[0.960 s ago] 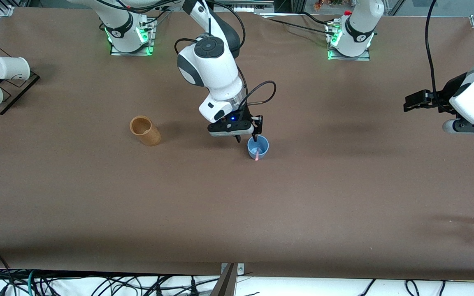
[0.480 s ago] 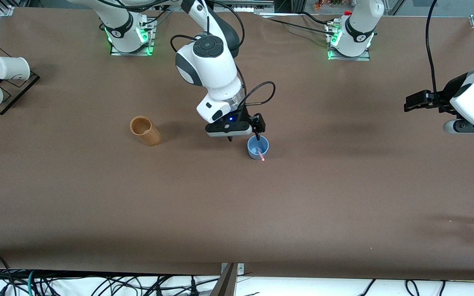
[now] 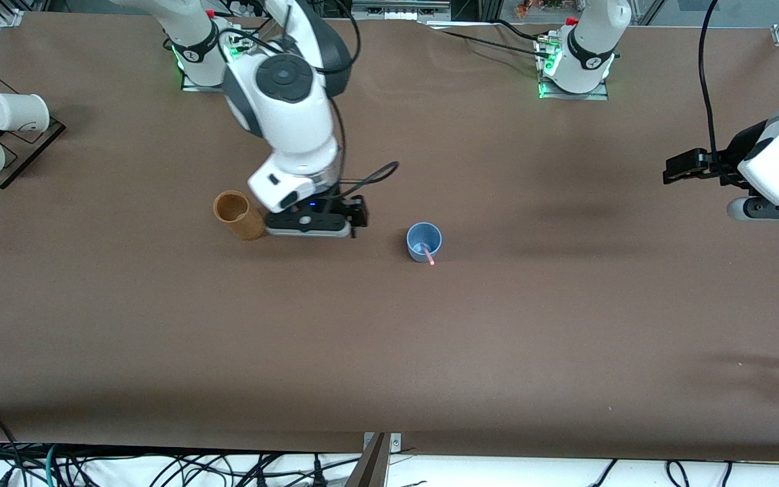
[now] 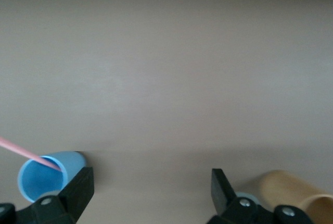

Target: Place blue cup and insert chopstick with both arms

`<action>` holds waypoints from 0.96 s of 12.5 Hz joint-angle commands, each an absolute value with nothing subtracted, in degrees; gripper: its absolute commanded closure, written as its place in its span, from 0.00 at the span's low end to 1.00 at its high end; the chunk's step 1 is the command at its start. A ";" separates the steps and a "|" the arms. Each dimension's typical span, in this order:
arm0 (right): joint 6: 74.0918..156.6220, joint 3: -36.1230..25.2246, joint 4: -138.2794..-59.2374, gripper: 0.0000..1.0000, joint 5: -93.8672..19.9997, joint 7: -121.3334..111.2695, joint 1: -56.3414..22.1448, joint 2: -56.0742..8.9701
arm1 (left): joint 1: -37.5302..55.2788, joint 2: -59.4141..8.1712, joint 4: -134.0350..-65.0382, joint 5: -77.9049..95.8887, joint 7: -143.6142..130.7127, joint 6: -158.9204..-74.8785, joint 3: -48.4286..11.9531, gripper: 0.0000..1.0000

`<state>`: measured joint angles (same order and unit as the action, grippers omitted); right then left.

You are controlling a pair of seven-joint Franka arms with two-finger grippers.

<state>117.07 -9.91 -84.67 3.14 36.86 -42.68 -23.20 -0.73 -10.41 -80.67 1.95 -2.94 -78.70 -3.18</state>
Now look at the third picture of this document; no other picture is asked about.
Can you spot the pink chopstick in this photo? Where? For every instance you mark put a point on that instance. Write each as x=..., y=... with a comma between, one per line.
x=428, y=255

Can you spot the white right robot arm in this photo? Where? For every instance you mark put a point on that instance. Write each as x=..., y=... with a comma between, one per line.
x=288, y=115

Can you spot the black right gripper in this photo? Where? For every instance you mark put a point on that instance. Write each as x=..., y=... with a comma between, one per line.
x=356, y=209

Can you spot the blue cup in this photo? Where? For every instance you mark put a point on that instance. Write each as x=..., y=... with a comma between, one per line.
x=423, y=238

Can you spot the brown table cover sheet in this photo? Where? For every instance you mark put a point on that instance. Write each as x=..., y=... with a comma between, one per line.
x=389, y=338

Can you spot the wooden cylinder holder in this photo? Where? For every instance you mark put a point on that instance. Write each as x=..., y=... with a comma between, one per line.
x=249, y=226

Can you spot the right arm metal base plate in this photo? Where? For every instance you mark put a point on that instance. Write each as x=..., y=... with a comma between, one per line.
x=193, y=85

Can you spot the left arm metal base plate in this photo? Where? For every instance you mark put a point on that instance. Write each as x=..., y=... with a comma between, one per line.
x=599, y=95

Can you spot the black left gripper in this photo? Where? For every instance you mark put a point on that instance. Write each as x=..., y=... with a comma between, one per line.
x=745, y=147

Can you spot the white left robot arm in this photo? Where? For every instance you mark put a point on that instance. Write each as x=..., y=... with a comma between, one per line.
x=582, y=47

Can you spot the grey metal device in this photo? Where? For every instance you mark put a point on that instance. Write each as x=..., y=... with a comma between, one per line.
x=399, y=9

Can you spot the small metal bracket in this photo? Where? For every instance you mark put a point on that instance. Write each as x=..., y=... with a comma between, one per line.
x=395, y=441

